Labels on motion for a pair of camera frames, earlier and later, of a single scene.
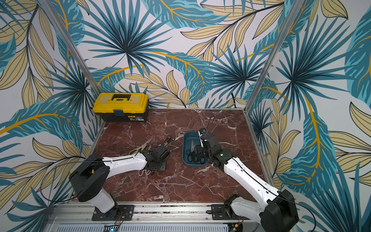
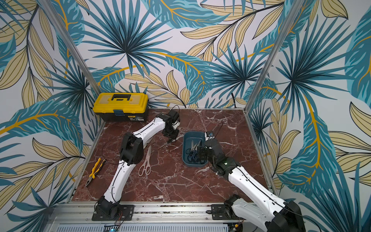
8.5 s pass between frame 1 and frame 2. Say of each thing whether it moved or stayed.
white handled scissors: stayed
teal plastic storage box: stayed
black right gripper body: stayed
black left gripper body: moved
